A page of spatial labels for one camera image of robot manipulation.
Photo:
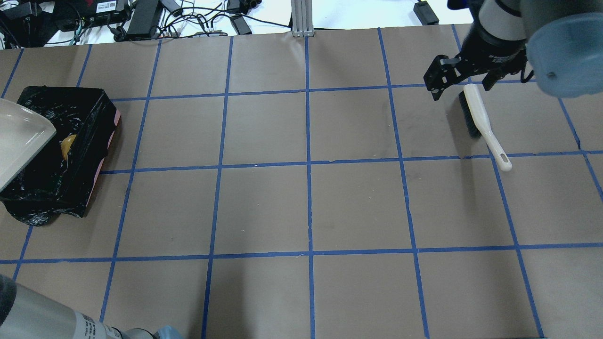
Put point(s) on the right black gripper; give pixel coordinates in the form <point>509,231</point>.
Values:
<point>490,52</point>

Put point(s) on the beige hand brush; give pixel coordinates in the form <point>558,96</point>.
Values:
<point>479,126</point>

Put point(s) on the beige dustpan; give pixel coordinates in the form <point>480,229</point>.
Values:
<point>23,134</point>

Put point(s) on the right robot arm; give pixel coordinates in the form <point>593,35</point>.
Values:
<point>559,43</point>

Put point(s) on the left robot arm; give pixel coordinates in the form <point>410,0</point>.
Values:
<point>26,314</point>

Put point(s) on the bin with black bag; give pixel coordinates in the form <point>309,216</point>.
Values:
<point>49,186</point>

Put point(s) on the black power adapter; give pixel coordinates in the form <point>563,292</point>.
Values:
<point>145,20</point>

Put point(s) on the aluminium frame post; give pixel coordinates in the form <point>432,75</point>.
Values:
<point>302,24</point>

